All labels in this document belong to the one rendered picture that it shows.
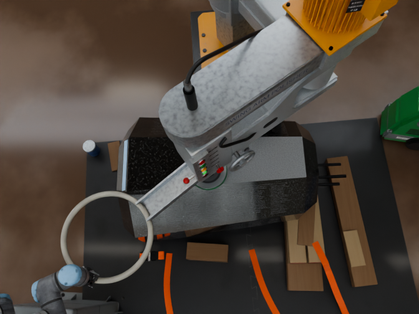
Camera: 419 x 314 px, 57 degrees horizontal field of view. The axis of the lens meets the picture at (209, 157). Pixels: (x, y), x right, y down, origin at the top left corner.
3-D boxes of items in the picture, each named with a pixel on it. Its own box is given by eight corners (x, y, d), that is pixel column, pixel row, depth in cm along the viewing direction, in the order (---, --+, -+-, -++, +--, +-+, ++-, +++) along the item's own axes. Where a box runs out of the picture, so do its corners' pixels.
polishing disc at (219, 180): (234, 167, 221) (234, 166, 220) (211, 196, 216) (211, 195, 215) (204, 146, 226) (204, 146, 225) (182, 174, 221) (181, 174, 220)
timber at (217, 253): (187, 260, 287) (186, 258, 276) (189, 243, 291) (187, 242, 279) (227, 262, 284) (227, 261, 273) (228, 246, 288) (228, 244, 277)
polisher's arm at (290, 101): (307, 68, 213) (327, 9, 167) (334, 98, 207) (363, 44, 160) (197, 142, 204) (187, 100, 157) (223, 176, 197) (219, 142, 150)
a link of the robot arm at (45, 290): (34, 308, 165) (62, 294, 166) (27, 282, 168) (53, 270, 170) (43, 308, 173) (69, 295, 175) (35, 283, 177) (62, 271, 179)
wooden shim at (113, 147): (108, 143, 320) (107, 142, 319) (119, 141, 320) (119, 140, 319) (112, 171, 312) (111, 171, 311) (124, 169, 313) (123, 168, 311)
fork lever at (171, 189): (231, 119, 205) (229, 117, 201) (253, 147, 200) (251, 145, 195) (135, 198, 214) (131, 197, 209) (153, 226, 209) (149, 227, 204)
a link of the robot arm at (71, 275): (53, 270, 169) (74, 260, 171) (63, 271, 181) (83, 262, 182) (59, 290, 166) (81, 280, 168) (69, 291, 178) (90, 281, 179)
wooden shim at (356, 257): (342, 232, 279) (343, 231, 278) (356, 230, 279) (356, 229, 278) (351, 266, 271) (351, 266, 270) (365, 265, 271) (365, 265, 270)
